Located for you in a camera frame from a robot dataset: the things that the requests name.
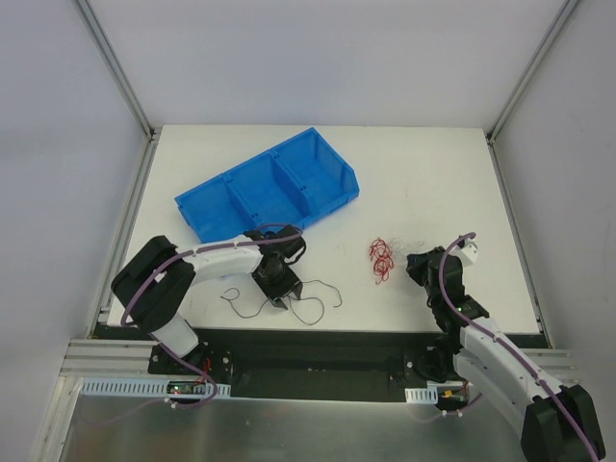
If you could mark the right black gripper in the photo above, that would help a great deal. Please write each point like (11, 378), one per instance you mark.
(419, 265)

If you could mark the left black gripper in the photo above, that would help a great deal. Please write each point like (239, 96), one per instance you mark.
(277, 287)

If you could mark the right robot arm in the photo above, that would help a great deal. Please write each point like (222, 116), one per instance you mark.
(554, 422)

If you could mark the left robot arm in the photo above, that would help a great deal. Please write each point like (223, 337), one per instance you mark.
(153, 285)

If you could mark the blue plastic divided bin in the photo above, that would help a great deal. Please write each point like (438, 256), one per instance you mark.
(298, 181)

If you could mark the silver metal sheet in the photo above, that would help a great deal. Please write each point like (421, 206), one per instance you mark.
(232, 429)

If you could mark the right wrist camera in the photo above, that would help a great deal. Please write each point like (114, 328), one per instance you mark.
(466, 252)

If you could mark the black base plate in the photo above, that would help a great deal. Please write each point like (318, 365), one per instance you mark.
(314, 365)

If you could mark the right white cable duct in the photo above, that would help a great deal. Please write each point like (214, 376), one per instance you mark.
(428, 395)

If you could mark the white cable duct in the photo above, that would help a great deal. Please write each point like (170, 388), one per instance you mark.
(152, 388)
(428, 395)

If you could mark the left aluminium frame post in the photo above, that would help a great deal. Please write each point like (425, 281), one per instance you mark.
(114, 66)

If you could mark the aluminium frame post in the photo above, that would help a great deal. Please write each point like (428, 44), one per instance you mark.
(114, 66)
(557, 27)

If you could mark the left white cable duct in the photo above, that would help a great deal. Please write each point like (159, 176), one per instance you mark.
(152, 388)

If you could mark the right aluminium frame post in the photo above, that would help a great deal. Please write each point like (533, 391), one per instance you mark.
(557, 27)

